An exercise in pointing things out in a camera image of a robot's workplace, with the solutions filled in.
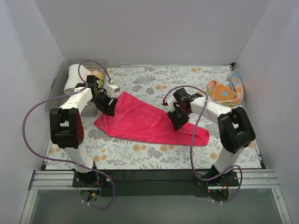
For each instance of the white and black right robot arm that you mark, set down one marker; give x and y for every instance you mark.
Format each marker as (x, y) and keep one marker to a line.
(235, 129)

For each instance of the orange patterned rolled towel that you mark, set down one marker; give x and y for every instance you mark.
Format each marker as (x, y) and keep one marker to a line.
(100, 75)

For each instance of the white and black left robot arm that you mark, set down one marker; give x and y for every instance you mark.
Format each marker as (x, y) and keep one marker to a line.
(66, 128)

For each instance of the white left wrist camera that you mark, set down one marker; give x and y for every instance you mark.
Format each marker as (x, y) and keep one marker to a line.
(112, 89)

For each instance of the red microfiber towel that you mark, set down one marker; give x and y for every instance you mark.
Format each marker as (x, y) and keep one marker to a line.
(138, 121)

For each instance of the white rolled towel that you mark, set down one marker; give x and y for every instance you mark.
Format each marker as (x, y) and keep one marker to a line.
(74, 79)

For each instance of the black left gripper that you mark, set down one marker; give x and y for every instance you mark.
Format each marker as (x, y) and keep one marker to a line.
(105, 102)

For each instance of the orange blue patterned towel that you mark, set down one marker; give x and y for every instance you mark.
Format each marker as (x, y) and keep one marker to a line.
(228, 96)

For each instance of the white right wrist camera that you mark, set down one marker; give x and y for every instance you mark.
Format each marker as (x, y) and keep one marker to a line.
(170, 103)

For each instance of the aluminium frame rail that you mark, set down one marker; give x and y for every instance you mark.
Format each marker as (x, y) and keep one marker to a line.
(252, 178)

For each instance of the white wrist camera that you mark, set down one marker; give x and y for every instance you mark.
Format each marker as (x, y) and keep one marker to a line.
(112, 89)
(170, 103)

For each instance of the clear grey plastic tray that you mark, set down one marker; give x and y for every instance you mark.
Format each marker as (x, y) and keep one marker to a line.
(57, 88)

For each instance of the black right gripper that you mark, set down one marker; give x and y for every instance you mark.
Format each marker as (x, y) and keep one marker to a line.
(178, 114)

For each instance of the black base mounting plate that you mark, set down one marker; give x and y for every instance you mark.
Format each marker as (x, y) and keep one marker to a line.
(161, 182)

